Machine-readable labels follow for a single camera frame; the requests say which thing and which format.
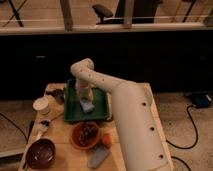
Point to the grey sponge block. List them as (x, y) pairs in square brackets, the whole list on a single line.
[(100, 153)]

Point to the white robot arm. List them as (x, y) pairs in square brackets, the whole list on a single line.
[(141, 145)]

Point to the green plastic tray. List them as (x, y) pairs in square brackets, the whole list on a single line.
[(73, 111)]

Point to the black office chair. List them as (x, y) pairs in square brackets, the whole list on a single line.
[(128, 12)]

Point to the blue black floor device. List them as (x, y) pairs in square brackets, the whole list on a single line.
[(200, 99)]

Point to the orange bowl with nuts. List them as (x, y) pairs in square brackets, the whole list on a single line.
[(85, 135)]

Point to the small orange fruit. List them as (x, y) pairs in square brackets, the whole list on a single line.
[(106, 140)]

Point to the white cup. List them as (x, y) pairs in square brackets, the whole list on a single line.
[(41, 105)]

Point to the dark purple bowl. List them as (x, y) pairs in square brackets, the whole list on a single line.
[(41, 154)]

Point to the white handled brush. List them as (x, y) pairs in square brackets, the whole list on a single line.
[(43, 125)]

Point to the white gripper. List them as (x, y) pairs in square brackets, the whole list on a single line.
[(84, 90)]

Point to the blue-grey sponge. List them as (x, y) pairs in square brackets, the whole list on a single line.
[(87, 106)]

